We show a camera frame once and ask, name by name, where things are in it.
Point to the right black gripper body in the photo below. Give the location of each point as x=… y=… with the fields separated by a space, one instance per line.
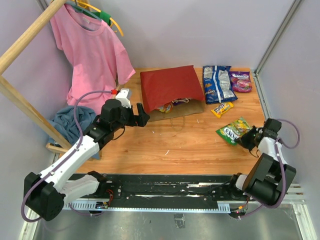
x=255 y=129

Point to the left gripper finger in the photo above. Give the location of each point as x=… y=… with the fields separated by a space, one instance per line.
x=140 y=109
x=142 y=119

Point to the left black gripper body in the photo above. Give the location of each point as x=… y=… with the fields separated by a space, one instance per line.
x=127 y=117

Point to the green snack packet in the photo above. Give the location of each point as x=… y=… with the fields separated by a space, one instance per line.
x=234 y=130

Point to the orange snack packet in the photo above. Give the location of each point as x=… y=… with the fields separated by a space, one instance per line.
x=166 y=108

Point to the red paper bag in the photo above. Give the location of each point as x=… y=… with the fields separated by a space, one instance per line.
x=162 y=86

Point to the yellow M&M's packet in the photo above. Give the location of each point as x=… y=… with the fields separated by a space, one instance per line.
x=222 y=109

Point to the purple snack packet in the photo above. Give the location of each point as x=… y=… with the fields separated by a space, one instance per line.
x=180 y=101
x=241 y=81

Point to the blue Doritos chip bag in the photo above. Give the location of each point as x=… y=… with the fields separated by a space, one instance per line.
x=217 y=84

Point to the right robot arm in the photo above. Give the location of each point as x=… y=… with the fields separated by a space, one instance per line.
x=271 y=176

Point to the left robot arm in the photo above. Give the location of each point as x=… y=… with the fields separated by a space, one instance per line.
x=49 y=191

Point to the pink t-shirt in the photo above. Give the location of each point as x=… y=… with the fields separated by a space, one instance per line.
x=100 y=61

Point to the blue cloth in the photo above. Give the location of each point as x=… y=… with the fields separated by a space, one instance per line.
x=64 y=121

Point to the wooden clothes rack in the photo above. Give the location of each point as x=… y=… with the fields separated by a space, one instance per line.
x=41 y=74

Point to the green hanger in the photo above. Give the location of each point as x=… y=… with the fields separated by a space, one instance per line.
x=99 y=15

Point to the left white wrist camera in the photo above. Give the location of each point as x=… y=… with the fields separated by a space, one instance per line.
x=121 y=98

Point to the aluminium frame post right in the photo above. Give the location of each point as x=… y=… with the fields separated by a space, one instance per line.
x=293 y=9

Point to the aluminium frame post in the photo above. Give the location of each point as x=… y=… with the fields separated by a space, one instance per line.
x=293 y=9
x=43 y=4

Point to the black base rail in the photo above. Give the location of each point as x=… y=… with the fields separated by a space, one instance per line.
x=165 y=193

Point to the aluminium frame post left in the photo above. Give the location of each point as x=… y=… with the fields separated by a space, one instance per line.
x=43 y=4

